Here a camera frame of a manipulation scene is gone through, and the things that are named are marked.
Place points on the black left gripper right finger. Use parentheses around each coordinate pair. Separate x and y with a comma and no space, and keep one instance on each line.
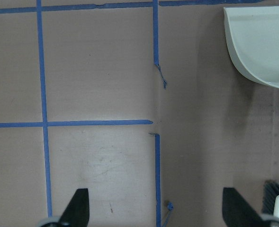
(236,210)

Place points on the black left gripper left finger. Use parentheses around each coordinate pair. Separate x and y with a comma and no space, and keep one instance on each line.
(78,209)

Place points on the pale green dustpan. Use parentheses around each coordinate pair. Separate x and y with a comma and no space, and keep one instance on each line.
(252,38)

